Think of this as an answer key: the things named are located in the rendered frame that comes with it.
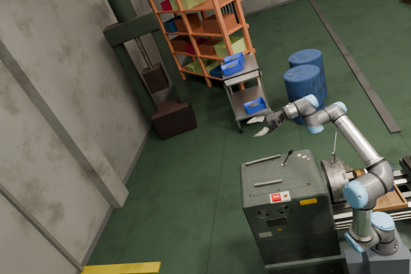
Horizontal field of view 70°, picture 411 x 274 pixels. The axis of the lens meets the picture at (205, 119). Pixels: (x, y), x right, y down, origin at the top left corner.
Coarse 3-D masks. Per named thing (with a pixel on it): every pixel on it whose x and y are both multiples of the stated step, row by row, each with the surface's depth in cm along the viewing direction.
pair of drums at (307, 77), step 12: (300, 60) 467; (312, 60) 453; (288, 72) 447; (300, 72) 434; (312, 72) 423; (324, 72) 481; (288, 84) 431; (300, 84) 417; (312, 84) 416; (324, 84) 481; (288, 96) 450; (300, 96) 428; (324, 96) 490; (300, 120) 455
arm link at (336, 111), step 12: (324, 108) 152; (336, 108) 150; (336, 120) 148; (348, 120) 146; (348, 132) 144; (360, 144) 141; (360, 156) 141; (372, 156) 138; (372, 168) 136; (384, 168) 133; (384, 180) 130
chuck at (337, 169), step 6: (330, 162) 215; (330, 168) 210; (336, 168) 209; (342, 168) 207; (336, 174) 207; (336, 180) 205; (342, 180) 204; (348, 180) 204; (336, 186) 205; (342, 186) 204; (342, 192) 206; (342, 198) 209
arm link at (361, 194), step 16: (368, 176) 133; (352, 192) 132; (368, 192) 129; (384, 192) 131; (352, 208) 144; (368, 208) 134; (352, 224) 153; (368, 224) 145; (352, 240) 155; (368, 240) 151
